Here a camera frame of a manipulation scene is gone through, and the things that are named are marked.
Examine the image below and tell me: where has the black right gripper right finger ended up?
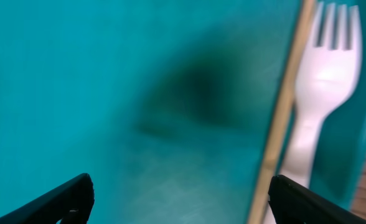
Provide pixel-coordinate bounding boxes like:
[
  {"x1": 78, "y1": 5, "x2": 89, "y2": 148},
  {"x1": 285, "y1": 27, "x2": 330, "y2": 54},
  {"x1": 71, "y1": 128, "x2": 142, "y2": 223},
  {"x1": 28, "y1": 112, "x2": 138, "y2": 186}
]
[{"x1": 268, "y1": 175, "x2": 366, "y2": 224}]

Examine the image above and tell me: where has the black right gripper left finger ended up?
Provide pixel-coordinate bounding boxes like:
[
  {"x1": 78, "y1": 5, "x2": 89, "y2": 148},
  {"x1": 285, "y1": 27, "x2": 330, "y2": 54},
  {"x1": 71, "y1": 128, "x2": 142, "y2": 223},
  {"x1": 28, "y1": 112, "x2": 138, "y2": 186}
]
[{"x1": 0, "y1": 173, "x2": 95, "y2": 224}]

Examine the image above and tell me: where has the white plastic fork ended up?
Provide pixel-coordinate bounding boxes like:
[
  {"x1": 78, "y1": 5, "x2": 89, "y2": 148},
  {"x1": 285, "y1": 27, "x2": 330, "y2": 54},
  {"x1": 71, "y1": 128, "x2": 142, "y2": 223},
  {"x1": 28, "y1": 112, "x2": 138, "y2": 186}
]
[{"x1": 279, "y1": 2, "x2": 362, "y2": 187}]

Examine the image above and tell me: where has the wooden chopstick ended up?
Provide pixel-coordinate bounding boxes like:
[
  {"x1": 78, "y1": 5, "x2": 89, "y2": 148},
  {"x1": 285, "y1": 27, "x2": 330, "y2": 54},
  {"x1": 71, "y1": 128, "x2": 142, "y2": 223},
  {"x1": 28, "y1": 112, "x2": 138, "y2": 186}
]
[{"x1": 246, "y1": 0, "x2": 317, "y2": 224}]

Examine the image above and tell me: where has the teal plastic serving tray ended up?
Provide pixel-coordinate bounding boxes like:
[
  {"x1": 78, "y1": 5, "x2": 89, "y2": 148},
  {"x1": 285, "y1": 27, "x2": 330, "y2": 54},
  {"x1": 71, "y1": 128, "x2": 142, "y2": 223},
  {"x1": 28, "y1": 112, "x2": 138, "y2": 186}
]
[{"x1": 0, "y1": 0, "x2": 366, "y2": 224}]

